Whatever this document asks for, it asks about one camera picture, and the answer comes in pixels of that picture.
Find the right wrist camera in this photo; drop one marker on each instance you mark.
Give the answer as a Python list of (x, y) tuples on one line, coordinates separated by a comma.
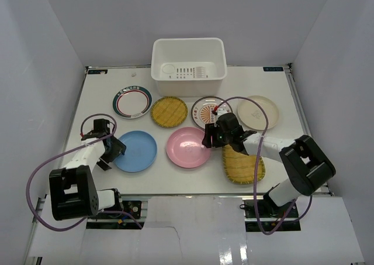
[(219, 111)]

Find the left blue table label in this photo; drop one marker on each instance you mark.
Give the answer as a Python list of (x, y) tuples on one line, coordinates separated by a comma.
[(97, 71)]

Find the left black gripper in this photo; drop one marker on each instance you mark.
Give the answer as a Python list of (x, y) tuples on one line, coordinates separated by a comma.
[(114, 152)]

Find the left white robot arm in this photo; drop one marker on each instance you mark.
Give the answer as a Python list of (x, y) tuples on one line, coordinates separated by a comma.
[(72, 189)]

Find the right blue table label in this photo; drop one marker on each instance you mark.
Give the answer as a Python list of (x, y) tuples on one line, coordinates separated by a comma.
[(273, 69)]

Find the pink plastic plate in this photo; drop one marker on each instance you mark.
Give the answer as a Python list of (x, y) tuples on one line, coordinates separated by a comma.
[(184, 148)]

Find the rectangular bamboo woven tray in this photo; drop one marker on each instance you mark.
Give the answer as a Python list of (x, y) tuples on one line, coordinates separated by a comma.
[(239, 168)]

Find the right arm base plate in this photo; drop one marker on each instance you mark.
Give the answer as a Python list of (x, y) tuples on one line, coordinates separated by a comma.
[(269, 218)]

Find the green rimmed white plate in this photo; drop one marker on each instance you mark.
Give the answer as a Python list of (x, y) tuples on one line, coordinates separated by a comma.
[(132, 102)]

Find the blue plastic plate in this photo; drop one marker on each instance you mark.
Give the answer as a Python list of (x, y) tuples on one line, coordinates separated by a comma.
[(141, 151)]

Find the white plastic bin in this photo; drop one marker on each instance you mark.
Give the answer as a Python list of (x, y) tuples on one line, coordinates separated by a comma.
[(188, 67)]

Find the blue table label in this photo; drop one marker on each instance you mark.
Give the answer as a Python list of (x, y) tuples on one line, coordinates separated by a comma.
[(97, 71), (273, 69)]

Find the cream round plate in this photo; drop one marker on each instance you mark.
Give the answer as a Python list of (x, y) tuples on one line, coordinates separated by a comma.
[(252, 116)]

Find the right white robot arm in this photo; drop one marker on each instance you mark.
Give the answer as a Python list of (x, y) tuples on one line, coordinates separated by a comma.
[(306, 165)]

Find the orange sunburst patterned plate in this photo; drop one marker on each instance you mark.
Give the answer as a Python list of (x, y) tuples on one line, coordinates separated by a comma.
[(201, 111)]

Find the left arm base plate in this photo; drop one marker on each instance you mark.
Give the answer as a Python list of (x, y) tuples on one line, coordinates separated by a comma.
[(117, 221)]

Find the round bamboo woven plate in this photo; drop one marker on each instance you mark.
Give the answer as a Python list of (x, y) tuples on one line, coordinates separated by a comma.
[(169, 112)]

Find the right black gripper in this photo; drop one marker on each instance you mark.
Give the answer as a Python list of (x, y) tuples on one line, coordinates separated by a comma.
[(211, 130)]

